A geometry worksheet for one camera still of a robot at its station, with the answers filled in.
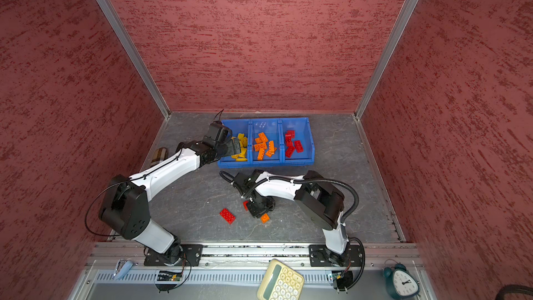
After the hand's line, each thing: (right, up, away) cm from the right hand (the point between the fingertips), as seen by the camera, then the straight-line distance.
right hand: (262, 218), depth 83 cm
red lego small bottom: (-8, +4, +4) cm, 9 cm away
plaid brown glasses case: (-51, +24, +17) cm, 59 cm away
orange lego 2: (+1, 0, 0) cm, 1 cm away
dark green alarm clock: (+46, -14, -17) cm, 51 cm away
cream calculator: (+7, -15, -15) cm, 22 cm away
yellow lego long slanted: (-11, +23, +18) cm, 31 cm away
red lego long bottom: (-14, +1, -1) cm, 14 cm away
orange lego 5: (-1, +25, +17) cm, 31 cm away
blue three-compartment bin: (+6, +37, +31) cm, 48 cm away
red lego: (+18, +28, +21) cm, 39 cm away
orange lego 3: (+4, +27, +18) cm, 33 cm away
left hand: (-14, +28, +7) cm, 32 cm away
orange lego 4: (-3, +28, +21) cm, 35 cm away
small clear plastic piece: (-48, -12, -13) cm, 51 cm away
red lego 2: (+13, +27, +20) cm, 36 cm away
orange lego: (-1, +32, +24) cm, 40 cm away
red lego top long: (+13, +34, +25) cm, 44 cm away
